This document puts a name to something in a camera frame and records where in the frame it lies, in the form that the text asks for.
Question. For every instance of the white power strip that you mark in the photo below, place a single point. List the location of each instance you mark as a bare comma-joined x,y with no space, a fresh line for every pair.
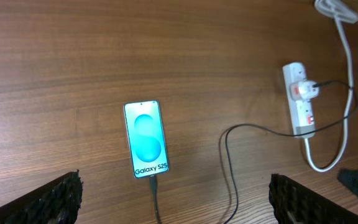
301,112

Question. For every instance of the white charger plug adapter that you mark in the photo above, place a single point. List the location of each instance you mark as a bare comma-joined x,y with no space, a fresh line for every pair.
304,90

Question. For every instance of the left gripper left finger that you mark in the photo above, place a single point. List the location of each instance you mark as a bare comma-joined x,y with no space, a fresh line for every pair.
55,202

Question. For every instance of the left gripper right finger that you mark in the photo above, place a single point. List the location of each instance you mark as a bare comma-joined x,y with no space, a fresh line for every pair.
295,203

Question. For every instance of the Galaxy S25 smartphone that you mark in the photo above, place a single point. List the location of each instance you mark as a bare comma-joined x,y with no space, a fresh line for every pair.
146,138

